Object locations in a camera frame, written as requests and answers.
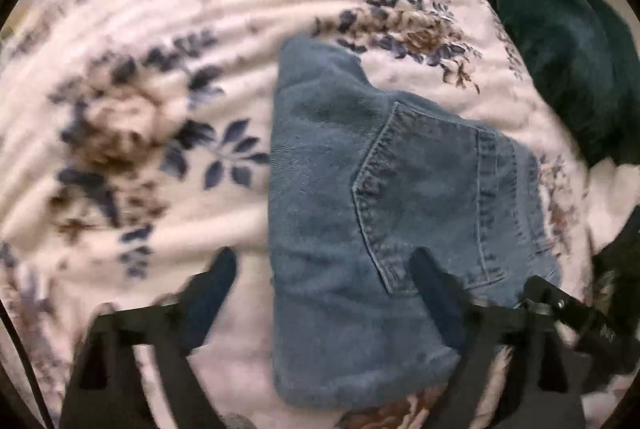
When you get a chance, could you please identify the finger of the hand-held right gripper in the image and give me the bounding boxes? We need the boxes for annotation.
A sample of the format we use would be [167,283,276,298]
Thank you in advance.
[524,275,607,346]

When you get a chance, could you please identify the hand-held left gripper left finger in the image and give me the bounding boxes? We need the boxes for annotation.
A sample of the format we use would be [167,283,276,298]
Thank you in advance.
[59,246,238,429]

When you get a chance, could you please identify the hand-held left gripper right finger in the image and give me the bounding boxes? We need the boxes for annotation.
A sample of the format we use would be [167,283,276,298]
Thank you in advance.
[410,248,587,429]

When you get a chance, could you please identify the blue jeans pants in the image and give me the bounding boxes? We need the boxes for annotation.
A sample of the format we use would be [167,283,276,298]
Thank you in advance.
[267,34,564,411]

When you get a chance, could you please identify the white and dark folded cloth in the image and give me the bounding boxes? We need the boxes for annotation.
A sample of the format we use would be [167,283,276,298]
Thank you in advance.
[589,159,640,256]

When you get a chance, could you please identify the large dark green pillow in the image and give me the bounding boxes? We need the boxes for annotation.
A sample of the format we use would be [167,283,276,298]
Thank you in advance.
[420,0,640,168]

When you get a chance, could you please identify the floral bed blanket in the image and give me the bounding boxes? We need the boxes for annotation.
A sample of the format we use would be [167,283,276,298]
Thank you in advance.
[0,0,603,429]

